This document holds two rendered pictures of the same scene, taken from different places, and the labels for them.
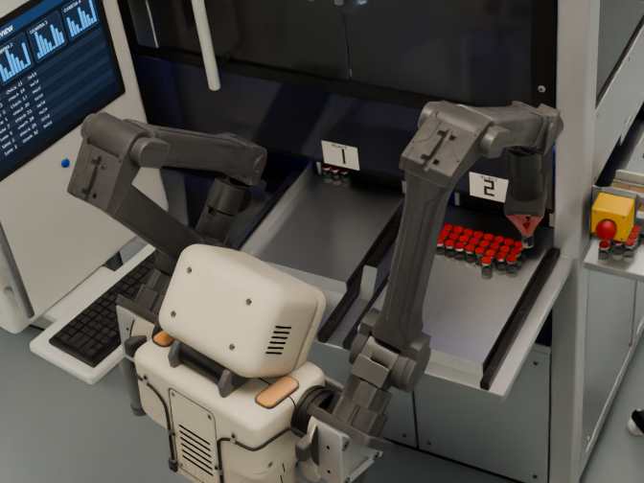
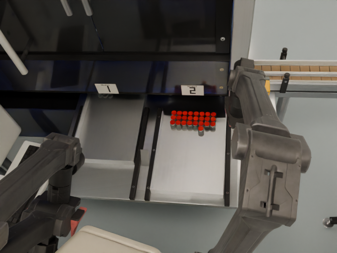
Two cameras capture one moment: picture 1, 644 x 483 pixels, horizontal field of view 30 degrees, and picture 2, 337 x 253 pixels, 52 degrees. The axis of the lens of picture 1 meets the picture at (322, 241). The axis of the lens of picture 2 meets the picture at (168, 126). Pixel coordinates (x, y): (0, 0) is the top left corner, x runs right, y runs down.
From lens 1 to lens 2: 1.25 m
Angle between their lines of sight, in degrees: 20
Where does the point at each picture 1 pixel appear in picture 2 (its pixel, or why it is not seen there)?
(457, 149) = (289, 186)
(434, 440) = not seen: hidden behind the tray
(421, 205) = (258, 232)
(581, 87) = (247, 34)
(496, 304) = (212, 150)
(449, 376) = (206, 202)
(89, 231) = not seen: outside the picture
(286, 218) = (86, 124)
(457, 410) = not seen: hidden behind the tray
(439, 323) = (188, 170)
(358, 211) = (122, 111)
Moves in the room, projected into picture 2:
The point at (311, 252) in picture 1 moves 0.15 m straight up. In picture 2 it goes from (107, 143) to (97, 123)
